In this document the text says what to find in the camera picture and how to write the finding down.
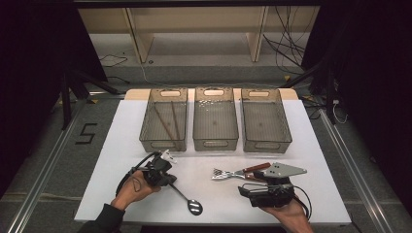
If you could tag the person's left hand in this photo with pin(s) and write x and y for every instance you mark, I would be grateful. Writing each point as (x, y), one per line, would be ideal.
(134, 189)

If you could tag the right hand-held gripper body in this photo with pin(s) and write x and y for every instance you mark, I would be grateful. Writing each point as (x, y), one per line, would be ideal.
(281, 170)

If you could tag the smoky clear plastic bin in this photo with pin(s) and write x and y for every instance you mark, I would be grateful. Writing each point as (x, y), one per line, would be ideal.
(162, 142)
(215, 124)
(265, 124)

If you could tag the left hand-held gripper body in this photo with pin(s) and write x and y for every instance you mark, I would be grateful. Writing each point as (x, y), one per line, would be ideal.
(157, 170)

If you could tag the person's right hand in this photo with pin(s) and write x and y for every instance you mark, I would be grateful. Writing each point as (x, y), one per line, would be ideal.
(291, 213)

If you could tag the black curtain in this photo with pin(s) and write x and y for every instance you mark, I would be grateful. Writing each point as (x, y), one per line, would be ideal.
(32, 64)
(372, 64)

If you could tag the brown wooden chopstick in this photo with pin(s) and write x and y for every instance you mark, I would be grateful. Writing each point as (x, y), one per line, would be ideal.
(165, 124)
(175, 121)

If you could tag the aluminium floor rail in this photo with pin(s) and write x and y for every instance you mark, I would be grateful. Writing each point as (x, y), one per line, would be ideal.
(42, 184)
(356, 174)

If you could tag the white table sheet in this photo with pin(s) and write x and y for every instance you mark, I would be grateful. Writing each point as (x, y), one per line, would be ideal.
(220, 200)

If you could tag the black metal stand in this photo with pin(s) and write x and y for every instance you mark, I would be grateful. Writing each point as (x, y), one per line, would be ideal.
(66, 103)
(329, 97)

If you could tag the beige wooden furniture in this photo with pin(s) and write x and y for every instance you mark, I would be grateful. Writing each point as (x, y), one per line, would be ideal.
(194, 19)

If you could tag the metal spoon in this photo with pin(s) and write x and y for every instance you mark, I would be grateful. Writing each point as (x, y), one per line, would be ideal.
(195, 207)

